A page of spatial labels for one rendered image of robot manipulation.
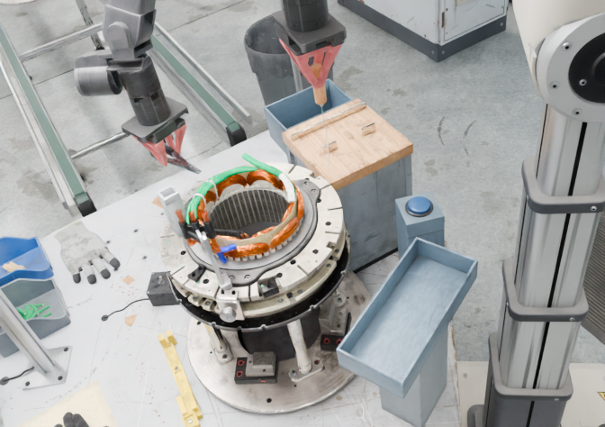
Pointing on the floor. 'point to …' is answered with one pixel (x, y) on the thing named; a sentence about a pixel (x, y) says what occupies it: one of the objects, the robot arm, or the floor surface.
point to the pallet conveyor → (19, 85)
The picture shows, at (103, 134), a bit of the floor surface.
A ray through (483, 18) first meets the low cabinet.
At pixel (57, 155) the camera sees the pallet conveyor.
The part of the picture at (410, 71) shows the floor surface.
